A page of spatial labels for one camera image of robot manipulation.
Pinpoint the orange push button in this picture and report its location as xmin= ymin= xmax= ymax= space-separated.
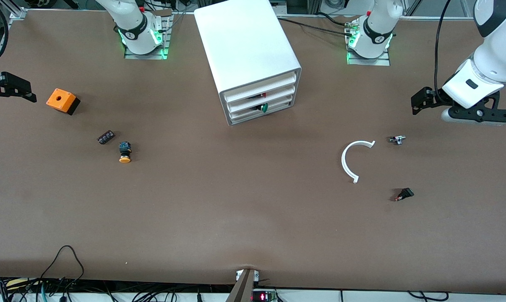
xmin=118 ymin=142 xmax=132 ymax=164

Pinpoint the white drawer cabinet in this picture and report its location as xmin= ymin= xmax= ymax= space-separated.
xmin=193 ymin=0 xmax=303 ymax=126

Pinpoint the white curved plastic piece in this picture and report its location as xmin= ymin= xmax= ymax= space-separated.
xmin=341 ymin=140 xmax=376 ymax=184

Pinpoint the small red display module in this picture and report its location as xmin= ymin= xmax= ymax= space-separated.
xmin=251 ymin=289 xmax=277 ymax=302

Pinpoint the orange button enclosure box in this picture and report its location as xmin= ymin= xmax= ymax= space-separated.
xmin=46 ymin=88 xmax=81 ymax=116

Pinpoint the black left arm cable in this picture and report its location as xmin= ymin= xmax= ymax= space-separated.
xmin=434 ymin=0 xmax=453 ymax=96

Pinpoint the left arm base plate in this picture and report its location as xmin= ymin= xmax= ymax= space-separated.
xmin=346 ymin=49 xmax=391 ymax=66

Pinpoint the aluminium frame rail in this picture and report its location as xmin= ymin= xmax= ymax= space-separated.
xmin=394 ymin=15 xmax=476 ymax=21
xmin=0 ymin=6 xmax=28 ymax=78

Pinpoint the small black rocker switch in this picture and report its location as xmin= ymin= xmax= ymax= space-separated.
xmin=394 ymin=187 xmax=415 ymax=202

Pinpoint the black table power cable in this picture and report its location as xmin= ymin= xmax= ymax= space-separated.
xmin=316 ymin=12 xmax=352 ymax=28
xmin=277 ymin=17 xmax=355 ymax=38

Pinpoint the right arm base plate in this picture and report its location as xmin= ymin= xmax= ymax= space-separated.
xmin=124 ymin=12 xmax=170 ymax=60

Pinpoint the thin black looped cable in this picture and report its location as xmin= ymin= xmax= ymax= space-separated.
xmin=39 ymin=245 xmax=86 ymax=290

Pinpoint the brown camera mount post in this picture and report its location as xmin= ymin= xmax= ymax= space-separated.
xmin=226 ymin=268 xmax=260 ymax=302

